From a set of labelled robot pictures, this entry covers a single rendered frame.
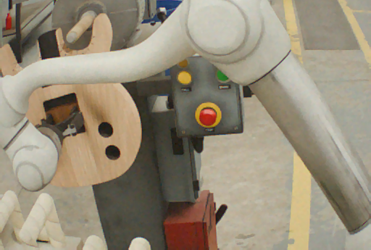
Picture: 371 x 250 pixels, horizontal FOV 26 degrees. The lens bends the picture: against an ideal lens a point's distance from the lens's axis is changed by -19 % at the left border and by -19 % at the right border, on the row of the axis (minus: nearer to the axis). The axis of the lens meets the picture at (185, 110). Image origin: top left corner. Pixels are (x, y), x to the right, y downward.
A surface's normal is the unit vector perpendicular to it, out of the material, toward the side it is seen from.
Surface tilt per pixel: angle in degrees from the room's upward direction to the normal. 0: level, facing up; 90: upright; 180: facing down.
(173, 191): 90
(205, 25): 85
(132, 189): 90
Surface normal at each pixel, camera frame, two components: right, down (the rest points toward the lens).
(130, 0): 0.36, 0.13
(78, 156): -0.11, 0.29
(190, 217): -0.11, -0.95
